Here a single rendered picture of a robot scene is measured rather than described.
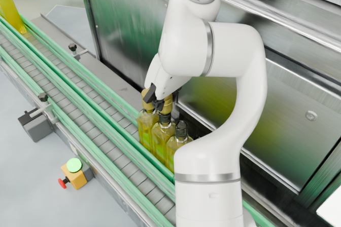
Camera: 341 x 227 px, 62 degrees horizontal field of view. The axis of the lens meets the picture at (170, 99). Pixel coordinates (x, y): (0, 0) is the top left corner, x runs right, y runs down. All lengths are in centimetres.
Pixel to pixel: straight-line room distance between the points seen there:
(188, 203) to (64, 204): 72
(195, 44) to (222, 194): 18
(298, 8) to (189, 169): 32
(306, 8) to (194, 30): 22
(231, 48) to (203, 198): 19
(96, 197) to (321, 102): 74
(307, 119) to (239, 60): 26
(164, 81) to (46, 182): 69
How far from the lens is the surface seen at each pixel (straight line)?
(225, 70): 39
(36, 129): 116
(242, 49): 39
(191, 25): 38
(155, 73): 52
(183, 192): 36
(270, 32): 55
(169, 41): 37
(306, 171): 71
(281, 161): 73
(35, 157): 117
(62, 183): 101
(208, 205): 35
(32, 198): 109
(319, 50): 52
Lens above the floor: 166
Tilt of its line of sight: 47 degrees down
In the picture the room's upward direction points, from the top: straight up
